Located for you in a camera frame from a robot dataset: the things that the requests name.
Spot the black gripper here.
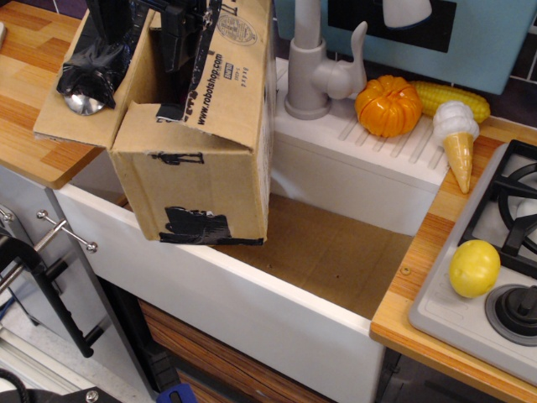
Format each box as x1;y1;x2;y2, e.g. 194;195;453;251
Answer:
144;0;207;72

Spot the brown cardboard box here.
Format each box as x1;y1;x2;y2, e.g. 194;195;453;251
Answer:
34;1;276;245

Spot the spoon taped on left flap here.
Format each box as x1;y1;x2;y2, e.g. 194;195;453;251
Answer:
56;0;146;117

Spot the grey toy faucet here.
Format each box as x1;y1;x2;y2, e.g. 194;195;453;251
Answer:
284;1;368;120

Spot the white toy sink basin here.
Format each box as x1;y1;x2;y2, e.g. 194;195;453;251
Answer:
54;56;452;403

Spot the orange toy pumpkin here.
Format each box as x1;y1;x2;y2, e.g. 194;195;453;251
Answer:
354;75;423;138

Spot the yellow toy corn cob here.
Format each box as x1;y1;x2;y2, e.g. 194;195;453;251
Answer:
410;81;491;123

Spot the black metal clamp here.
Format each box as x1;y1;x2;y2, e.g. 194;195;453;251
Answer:
1;210;104;358

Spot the toy ice cream cone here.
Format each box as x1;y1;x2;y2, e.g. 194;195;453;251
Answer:
433;101;479;194

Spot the light blue toy microwave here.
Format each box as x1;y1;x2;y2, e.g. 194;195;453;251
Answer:
274;0;537;96

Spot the black stove burner grate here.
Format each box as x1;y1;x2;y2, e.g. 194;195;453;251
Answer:
458;140;536;279

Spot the yellow toy lemon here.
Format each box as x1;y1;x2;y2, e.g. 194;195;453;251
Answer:
449;239;501;298

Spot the grey toy stove top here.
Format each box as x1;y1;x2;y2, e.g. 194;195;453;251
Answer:
409;140;537;377

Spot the black stove knob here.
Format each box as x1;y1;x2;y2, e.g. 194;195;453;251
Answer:
485;284;536;347

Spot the blue clamp handle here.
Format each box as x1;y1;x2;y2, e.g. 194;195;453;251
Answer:
156;383;198;403

